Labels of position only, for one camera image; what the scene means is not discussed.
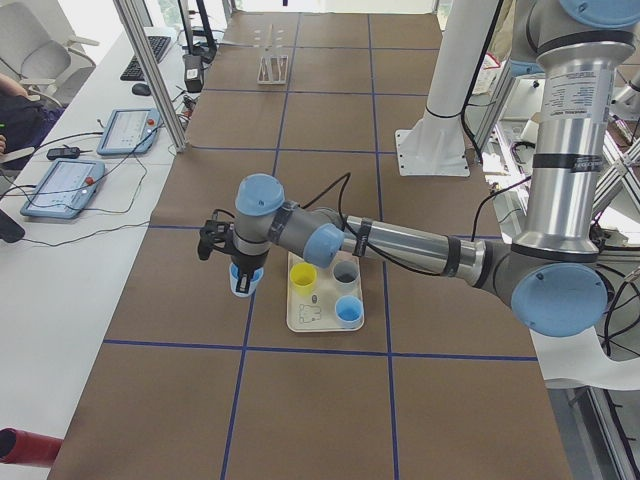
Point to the pale green plastic tray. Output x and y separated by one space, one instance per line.
316 313

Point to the black handheld remote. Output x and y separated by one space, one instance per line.
63 153

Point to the red cylinder bottle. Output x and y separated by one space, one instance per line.
25 448

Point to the aluminium frame post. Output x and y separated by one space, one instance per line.
134 29

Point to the black power adapter box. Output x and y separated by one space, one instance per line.
193 73

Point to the white wire cup rack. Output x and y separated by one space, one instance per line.
273 65

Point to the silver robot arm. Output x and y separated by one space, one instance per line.
546 275

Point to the light blue plastic cup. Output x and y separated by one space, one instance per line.
241 285

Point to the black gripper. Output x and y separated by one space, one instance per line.
247 261

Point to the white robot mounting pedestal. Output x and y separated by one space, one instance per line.
435 145

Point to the blue teach pendant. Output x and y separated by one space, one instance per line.
129 130
65 190

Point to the white office chair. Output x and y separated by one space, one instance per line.
46 68

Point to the far blue teach pendant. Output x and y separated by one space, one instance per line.
129 130

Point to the near blue teach pendant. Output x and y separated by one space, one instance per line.
65 190

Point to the yellow plastic cup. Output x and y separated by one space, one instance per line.
303 278

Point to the black computer mouse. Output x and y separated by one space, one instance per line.
141 89

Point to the grey plastic cup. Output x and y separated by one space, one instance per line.
345 275

